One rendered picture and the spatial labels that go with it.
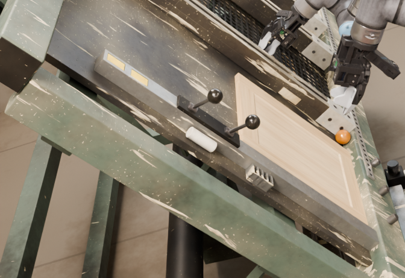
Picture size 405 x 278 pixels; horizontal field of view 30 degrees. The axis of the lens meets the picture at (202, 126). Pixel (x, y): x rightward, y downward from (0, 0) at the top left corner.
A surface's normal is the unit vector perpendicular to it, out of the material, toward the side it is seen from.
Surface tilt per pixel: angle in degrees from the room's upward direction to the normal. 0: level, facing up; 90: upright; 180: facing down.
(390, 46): 0
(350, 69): 90
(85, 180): 0
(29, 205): 0
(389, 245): 56
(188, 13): 90
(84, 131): 90
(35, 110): 90
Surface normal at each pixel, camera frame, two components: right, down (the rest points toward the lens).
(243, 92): 0.63, -0.63
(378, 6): -0.29, 0.47
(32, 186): -0.29, -0.77
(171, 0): 0.00, 0.58
